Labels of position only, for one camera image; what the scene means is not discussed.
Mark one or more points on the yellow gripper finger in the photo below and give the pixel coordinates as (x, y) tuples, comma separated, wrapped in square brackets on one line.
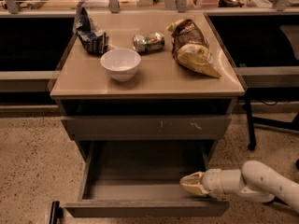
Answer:
[(192, 179), (198, 190)]

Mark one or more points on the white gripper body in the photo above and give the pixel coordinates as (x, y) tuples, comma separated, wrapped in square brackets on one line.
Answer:
[(211, 181)]

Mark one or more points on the grey drawer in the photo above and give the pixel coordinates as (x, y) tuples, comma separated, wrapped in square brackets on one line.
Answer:
[(141, 179), (120, 128)]

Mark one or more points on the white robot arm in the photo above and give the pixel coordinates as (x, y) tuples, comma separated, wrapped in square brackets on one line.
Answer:
[(254, 181)]

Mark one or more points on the grey top drawer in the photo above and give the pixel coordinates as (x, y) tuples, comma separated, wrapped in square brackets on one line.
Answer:
[(120, 128)]

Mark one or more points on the grey drawer cabinet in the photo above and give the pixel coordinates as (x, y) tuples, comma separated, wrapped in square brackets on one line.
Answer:
[(161, 87)]

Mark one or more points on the black table leg with caster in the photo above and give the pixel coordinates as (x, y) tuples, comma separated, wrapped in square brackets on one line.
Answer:
[(252, 138)]

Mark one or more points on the brown chip bag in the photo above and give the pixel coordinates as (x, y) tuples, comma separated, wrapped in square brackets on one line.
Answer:
[(191, 49)]

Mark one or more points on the white bowl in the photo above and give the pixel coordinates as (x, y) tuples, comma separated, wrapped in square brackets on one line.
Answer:
[(121, 64)]

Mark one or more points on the black object on floor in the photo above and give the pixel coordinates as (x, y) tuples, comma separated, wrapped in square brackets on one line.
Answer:
[(56, 213)]

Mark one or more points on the crushed silver soda can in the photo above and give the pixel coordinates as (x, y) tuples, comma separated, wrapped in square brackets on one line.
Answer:
[(148, 43)]

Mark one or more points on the blue crumpled chip bag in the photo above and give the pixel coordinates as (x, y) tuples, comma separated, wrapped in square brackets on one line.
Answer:
[(92, 38)]

